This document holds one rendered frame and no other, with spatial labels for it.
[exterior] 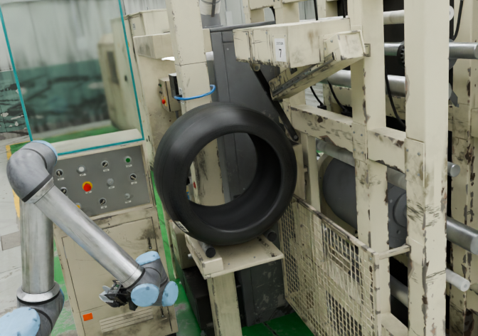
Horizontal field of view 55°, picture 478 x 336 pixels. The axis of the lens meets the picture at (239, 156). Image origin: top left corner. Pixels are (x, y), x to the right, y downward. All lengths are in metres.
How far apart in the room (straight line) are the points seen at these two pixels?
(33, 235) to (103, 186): 0.87
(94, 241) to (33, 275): 0.35
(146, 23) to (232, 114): 3.71
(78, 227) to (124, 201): 1.05
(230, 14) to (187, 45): 10.13
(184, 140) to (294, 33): 0.58
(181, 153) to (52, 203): 0.52
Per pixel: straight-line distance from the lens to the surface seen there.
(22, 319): 1.82
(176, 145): 1.81
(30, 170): 1.57
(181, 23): 2.14
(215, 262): 2.01
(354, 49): 1.63
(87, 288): 2.75
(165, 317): 2.90
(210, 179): 2.26
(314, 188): 2.43
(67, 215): 1.58
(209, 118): 1.82
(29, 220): 1.76
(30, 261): 1.84
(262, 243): 2.22
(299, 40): 1.64
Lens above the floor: 1.81
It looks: 16 degrees down
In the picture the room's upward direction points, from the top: 7 degrees counter-clockwise
